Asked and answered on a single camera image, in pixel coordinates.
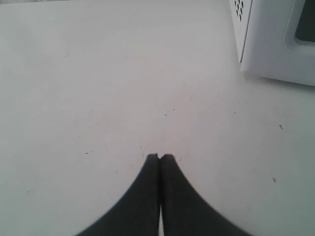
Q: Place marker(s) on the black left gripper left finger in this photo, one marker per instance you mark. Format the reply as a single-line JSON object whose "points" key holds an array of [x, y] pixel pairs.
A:
{"points": [[137, 212]]}

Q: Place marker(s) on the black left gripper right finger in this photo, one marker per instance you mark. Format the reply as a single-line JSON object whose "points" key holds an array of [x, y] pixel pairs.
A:
{"points": [[184, 211]]}

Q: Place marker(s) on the white microwave door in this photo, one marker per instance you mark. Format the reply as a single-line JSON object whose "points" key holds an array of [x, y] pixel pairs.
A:
{"points": [[272, 49]]}

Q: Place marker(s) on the white microwave oven body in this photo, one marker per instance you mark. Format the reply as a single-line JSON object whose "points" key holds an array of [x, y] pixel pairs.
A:
{"points": [[240, 11]]}

